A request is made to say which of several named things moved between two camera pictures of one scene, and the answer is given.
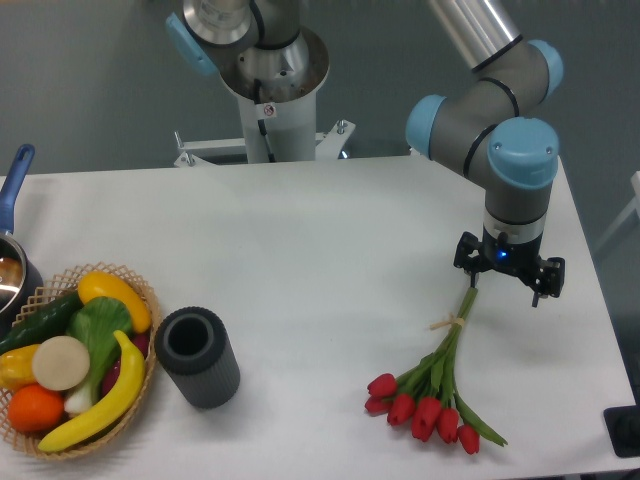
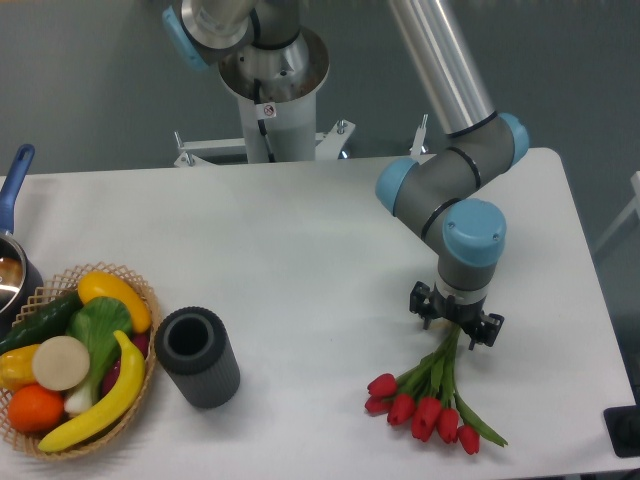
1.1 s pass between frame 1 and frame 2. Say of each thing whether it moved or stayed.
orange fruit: stayed
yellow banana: stayed
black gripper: moved
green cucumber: stayed
